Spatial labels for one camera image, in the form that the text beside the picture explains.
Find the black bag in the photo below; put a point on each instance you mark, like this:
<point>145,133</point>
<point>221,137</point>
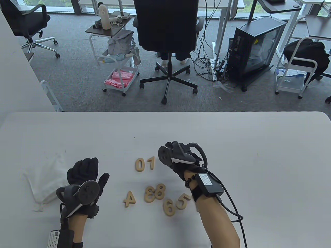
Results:
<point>305,55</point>

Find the clear plastic bag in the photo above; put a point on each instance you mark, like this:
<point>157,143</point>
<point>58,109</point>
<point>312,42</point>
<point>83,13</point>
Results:
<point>223,87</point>

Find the light blue pouch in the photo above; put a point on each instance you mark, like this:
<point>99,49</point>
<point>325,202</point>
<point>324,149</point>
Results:
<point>112,59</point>

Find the black computer tower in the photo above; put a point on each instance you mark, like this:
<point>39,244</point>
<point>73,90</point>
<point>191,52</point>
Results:
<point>256,44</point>

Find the person's right hand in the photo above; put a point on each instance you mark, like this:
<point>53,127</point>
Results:
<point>186,169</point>

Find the black forearm sensor box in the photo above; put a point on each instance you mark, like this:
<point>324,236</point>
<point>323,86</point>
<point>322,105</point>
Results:
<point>209,183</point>
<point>60,239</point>

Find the black high-back office chair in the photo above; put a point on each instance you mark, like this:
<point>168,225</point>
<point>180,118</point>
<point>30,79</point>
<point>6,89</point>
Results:
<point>165,25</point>

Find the clear blue plastic packets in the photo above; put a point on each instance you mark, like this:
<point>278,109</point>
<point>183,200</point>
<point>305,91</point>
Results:
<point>292,73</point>

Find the straight wooden number block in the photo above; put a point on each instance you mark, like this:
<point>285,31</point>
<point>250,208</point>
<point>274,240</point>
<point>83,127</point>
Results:
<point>152,164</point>

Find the black mesh office chair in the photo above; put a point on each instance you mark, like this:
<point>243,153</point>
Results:
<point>25,20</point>

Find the person's right forearm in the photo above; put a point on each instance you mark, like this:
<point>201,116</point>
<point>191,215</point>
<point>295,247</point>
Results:
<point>214,219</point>

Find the small dark gadget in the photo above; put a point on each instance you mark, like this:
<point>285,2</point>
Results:
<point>97,25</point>

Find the white cart with dark top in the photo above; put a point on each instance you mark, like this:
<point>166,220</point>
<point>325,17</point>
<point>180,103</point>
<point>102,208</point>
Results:
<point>103,30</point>
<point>318,28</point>

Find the black monitor stand table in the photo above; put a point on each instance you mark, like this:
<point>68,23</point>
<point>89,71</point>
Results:
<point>279,6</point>

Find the person's left hand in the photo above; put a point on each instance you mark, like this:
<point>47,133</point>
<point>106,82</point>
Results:
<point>84,170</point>

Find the black grey hand controller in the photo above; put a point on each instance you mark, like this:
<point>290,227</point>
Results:
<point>165,155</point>
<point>89,192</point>

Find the white flat box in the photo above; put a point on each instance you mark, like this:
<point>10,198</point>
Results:
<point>121,14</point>

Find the grey backpack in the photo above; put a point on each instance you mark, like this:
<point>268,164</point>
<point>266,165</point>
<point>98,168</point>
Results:
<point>120,42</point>

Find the pile of wooden number blocks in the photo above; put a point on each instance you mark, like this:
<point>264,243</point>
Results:
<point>160,191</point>

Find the pink folded cloths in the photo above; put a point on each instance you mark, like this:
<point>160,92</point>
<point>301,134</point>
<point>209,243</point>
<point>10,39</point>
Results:
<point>119,78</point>

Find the white handheld device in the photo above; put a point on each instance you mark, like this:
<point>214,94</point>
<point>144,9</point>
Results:
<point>117,18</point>

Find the angular wooden number block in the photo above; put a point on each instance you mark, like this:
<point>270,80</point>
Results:
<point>131,201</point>

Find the cream cylindrical bottle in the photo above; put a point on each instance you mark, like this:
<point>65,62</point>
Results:
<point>104,18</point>

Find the person's left forearm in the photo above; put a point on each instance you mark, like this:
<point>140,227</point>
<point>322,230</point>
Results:
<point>77,227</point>

